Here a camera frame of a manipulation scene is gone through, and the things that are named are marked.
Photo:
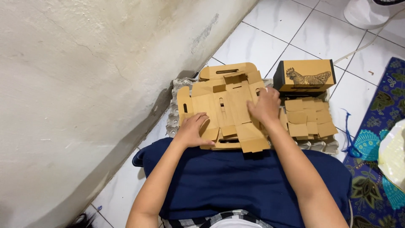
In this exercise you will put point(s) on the pale yellow plastic bag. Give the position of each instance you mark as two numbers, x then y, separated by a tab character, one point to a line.
393	155

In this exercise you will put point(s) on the blue floral patterned mat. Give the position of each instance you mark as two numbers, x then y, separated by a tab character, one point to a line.
376	152

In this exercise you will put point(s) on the pile of small cardboard inserts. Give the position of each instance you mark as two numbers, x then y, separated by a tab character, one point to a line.
308	118

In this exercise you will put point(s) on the person's left hand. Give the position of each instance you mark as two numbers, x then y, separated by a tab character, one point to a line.
189	133

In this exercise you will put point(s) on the person's right fingers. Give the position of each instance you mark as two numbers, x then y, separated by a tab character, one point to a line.
258	98

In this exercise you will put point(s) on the grey egg tray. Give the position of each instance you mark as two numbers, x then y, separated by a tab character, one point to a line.
319	146
173	117

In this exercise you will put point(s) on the stack of flat cardboard blanks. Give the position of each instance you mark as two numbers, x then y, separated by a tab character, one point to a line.
215	71

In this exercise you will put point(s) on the black white checkered garment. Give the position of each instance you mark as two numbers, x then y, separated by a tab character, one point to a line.
215	220

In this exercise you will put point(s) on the person's right hand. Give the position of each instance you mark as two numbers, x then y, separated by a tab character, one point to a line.
265	107

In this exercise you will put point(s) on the assembled cardboard box chicken print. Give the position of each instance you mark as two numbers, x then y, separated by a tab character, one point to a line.
308	76

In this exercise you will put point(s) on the cardboard box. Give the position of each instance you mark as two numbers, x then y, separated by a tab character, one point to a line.
231	107

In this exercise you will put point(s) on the white fan base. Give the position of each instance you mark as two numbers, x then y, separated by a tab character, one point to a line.
364	12

